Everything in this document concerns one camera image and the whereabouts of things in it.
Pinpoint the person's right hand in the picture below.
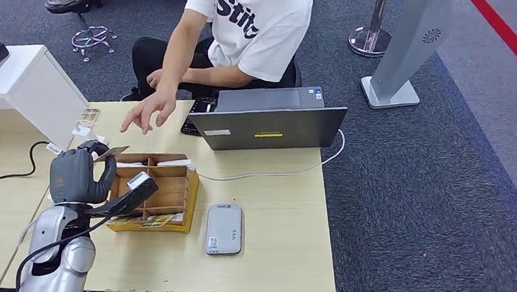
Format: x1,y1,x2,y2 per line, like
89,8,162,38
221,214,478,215
116,88,181,138

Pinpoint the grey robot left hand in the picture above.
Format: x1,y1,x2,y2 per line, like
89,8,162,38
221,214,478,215
45,137,122,209

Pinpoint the person's left hand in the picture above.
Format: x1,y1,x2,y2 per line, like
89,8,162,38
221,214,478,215
145,68,168,91

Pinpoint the patterned ID card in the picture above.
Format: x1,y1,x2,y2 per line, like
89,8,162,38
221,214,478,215
91,146,131,163

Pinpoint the white card stack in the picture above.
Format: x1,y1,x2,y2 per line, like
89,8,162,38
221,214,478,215
116,160,148,170
157,158,195,174

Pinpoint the clear acrylic card holder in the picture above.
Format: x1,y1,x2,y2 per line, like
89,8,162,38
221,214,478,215
73,107,102,132

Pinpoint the person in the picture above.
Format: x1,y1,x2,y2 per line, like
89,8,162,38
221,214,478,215
108,0,329,138

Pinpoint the grey card reader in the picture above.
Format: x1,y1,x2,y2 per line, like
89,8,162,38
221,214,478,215
201,201,247,258

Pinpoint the black phone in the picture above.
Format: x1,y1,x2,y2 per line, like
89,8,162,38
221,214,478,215
177,95,222,138

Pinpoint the white power adapter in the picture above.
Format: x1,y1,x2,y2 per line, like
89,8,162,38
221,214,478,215
70,125,102,146

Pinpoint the wooden compartment box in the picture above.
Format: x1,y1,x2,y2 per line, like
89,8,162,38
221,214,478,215
100,146,205,241

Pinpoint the white cabinet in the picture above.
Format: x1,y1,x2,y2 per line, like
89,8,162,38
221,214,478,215
0,39,94,158

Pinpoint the grey laptop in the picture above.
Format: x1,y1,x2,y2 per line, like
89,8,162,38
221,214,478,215
186,79,352,160

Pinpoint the black round stool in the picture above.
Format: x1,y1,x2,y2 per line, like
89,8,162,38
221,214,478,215
43,0,104,17

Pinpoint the grey kiosk stand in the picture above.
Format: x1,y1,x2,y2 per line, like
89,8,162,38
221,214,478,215
353,0,499,110

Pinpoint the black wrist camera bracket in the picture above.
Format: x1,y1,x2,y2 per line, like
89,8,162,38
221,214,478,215
81,174,162,220

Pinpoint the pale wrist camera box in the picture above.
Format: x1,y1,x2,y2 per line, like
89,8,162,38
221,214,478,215
125,170,152,191

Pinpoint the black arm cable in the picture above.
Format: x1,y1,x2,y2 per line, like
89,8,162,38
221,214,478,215
9,213,122,292

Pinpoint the white power strip cable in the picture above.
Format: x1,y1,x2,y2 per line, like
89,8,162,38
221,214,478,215
15,219,39,246

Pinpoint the white laptop cable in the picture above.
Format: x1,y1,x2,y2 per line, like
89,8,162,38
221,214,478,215
195,128,349,185

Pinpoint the chrome stanchion post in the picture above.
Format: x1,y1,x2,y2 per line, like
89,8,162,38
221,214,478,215
344,0,408,61

